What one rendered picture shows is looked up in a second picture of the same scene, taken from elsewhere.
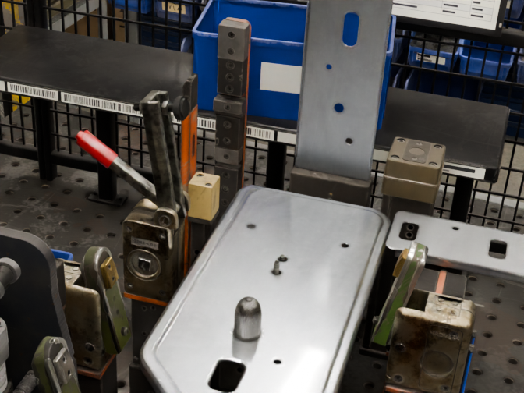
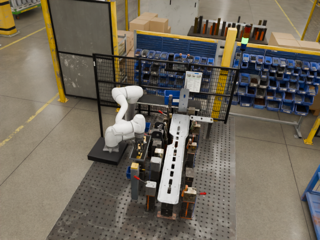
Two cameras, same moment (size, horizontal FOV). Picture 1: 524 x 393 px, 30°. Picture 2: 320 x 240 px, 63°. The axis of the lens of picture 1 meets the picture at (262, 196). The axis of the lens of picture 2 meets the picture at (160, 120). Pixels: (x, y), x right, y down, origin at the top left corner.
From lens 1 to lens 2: 199 cm
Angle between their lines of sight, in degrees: 8
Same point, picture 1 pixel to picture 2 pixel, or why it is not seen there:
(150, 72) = (157, 99)
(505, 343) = (202, 129)
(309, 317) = (184, 127)
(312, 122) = (180, 105)
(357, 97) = (185, 103)
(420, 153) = (192, 108)
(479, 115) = (197, 102)
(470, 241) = (198, 118)
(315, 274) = (183, 123)
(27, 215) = not seen: hidden behind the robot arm
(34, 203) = not seen: hidden behind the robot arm
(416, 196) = (192, 113)
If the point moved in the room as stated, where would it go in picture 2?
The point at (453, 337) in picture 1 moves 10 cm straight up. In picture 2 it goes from (198, 128) to (199, 121)
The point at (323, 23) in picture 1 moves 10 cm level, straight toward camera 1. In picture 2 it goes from (181, 95) to (182, 99)
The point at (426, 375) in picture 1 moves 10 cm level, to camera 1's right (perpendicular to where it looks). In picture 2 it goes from (195, 132) to (204, 132)
